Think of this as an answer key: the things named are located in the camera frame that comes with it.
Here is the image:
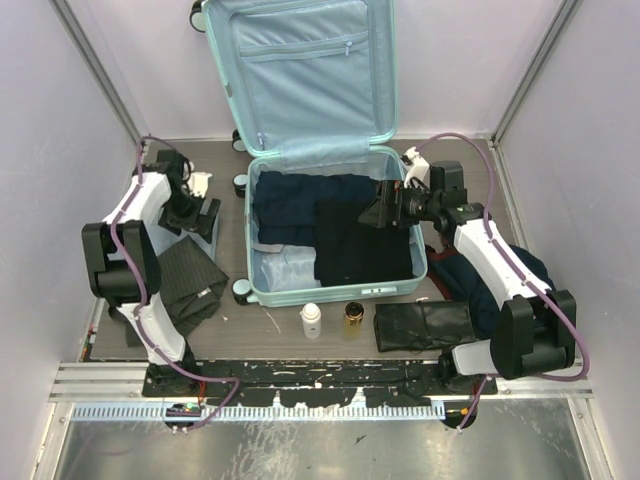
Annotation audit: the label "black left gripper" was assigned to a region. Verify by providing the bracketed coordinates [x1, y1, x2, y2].
[159, 189, 218, 242]

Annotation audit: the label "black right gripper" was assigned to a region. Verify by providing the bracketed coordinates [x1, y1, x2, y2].
[358, 179, 440, 228]

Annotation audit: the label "light blue jeans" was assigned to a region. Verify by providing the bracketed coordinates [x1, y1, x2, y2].
[148, 222, 219, 260]

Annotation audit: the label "grey striped garment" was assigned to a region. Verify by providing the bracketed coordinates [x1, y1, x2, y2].
[158, 237, 229, 337]

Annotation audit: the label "black garment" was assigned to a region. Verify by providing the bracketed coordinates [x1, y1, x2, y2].
[314, 201, 413, 287]

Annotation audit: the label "navy blue sweater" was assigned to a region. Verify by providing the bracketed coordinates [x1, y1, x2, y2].
[252, 171, 377, 247]

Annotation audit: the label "amber bottle with gold cap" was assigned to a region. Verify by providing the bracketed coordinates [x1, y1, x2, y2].
[344, 301, 364, 341]

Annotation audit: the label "black toiletry pouch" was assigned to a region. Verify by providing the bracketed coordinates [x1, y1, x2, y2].
[373, 301, 476, 353]

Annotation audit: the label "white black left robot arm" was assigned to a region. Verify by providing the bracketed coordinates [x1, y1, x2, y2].
[81, 149, 229, 396]

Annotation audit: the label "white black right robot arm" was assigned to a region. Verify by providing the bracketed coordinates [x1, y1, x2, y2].
[359, 161, 591, 394]

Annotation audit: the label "navy garment with red trim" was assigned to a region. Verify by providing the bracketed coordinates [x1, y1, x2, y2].
[425, 243, 555, 339]

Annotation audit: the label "white plastic bottle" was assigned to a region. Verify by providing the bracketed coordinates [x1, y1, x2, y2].
[300, 303, 321, 339]

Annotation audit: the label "mint green open suitcase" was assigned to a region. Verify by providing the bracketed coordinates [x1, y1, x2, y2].
[190, 1, 427, 307]

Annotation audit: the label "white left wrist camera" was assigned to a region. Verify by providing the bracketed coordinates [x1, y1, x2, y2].
[188, 172, 212, 198]

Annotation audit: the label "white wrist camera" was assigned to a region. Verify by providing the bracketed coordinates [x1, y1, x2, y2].
[401, 147, 430, 188]
[188, 172, 212, 198]

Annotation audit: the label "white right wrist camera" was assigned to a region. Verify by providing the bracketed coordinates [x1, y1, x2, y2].
[401, 147, 430, 188]

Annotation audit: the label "aluminium front rail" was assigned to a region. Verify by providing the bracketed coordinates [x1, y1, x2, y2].
[49, 362, 594, 402]

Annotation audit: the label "slotted cable duct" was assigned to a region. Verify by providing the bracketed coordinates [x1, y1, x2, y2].
[70, 400, 446, 422]

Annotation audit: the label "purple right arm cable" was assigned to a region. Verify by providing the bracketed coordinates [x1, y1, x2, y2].
[404, 131, 592, 432]

